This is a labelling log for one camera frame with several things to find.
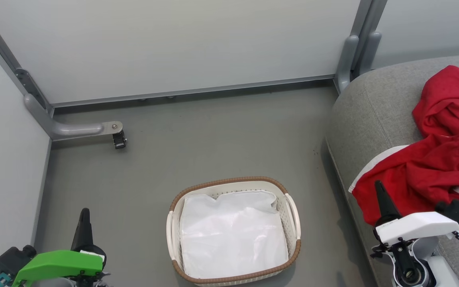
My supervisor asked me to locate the grey partition bottom rail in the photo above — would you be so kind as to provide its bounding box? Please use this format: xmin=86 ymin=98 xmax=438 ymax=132
xmin=49 ymin=75 xmax=336 ymax=108

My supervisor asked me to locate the grey partition post with hinge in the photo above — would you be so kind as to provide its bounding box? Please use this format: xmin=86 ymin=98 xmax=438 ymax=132
xmin=0 ymin=8 xmax=53 ymax=118

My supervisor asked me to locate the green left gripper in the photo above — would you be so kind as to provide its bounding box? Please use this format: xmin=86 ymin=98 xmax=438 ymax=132
xmin=12 ymin=207 xmax=110 ymax=287

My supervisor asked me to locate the white basket liner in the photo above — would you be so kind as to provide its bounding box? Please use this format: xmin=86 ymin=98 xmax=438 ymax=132
xmin=179 ymin=190 xmax=290 ymax=279

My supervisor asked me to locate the grey fabric sofa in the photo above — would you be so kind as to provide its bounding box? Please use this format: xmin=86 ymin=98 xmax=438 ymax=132
xmin=325 ymin=53 xmax=459 ymax=287

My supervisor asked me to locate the grey partition corner post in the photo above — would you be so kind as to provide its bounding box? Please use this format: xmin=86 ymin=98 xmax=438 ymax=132
xmin=334 ymin=0 xmax=388 ymax=94

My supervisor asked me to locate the red fleece cloth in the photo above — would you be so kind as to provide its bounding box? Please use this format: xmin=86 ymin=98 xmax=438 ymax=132
xmin=412 ymin=65 xmax=459 ymax=139

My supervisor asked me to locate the red garment with white trim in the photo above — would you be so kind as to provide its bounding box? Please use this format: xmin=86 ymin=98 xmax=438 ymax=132
xmin=348 ymin=134 xmax=459 ymax=226

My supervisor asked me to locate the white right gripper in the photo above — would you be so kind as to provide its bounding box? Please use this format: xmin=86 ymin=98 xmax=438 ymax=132
xmin=370 ymin=180 xmax=459 ymax=259

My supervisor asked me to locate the grey partition foot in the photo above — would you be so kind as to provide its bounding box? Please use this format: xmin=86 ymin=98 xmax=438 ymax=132
xmin=24 ymin=94 xmax=124 ymax=142

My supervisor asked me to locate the white basket with brown rim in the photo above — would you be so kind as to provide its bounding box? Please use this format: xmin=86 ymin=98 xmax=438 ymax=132
xmin=166 ymin=176 xmax=302 ymax=287

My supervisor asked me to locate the black caster wheel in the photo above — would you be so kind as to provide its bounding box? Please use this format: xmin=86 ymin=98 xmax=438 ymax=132
xmin=112 ymin=131 xmax=127 ymax=149

